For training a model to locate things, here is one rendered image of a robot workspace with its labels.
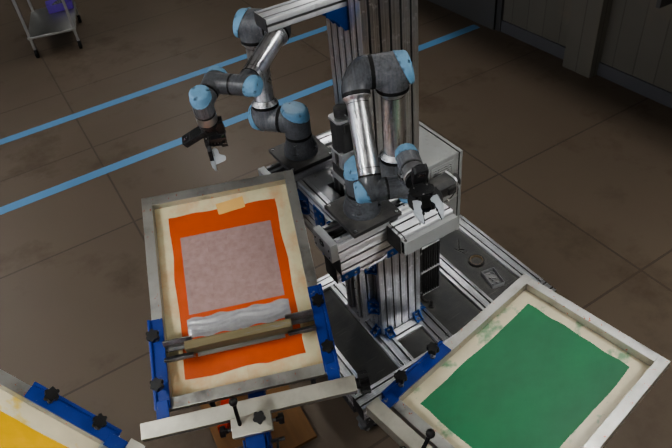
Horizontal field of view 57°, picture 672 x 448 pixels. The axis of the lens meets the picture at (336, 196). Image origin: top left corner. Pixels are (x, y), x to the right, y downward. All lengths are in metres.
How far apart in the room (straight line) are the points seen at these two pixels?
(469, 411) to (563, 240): 2.18
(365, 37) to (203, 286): 1.05
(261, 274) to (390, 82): 0.82
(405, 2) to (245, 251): 1.06
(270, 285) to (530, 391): 0.96
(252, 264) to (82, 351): 1.91
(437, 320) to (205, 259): 1.48
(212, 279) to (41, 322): 2.15
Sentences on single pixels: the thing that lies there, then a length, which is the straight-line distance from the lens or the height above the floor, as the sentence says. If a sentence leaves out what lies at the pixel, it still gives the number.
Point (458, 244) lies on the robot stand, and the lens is 3.77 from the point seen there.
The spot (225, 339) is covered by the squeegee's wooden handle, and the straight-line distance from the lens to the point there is 2.09.
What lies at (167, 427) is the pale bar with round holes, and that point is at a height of 1.13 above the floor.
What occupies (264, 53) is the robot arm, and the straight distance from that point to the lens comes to 2.30.
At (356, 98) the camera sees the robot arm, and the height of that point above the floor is 1.81.
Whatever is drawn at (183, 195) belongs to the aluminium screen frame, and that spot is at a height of 1.41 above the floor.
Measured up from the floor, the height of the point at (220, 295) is 1.22.
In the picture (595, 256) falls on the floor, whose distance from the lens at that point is 4.13.
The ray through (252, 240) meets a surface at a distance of 2.30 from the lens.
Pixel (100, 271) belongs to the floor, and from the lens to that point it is 4.41.
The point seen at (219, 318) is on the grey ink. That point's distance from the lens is 2.22.
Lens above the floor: 2.83
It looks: 39 degrees down
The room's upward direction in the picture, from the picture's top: 7 degrees counter-clockwise
